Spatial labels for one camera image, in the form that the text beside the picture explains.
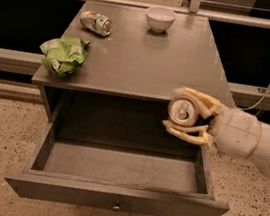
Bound brass drawer knob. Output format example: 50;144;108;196
112;204;121;212

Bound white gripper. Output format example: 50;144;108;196
163;87;261;159

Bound green white soda can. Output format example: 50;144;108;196
80;11;113;37

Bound grey wooden cabinet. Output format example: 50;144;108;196
25;0;250;150

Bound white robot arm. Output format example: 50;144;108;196
163;87;270;180

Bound white ceramic bowl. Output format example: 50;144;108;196
145;6;176;33

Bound orange soda can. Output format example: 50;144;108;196
167;96;199;127

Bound green chip bag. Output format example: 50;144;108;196
40;37;90;77

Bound open grey top drawer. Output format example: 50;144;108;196
1;81;244;216

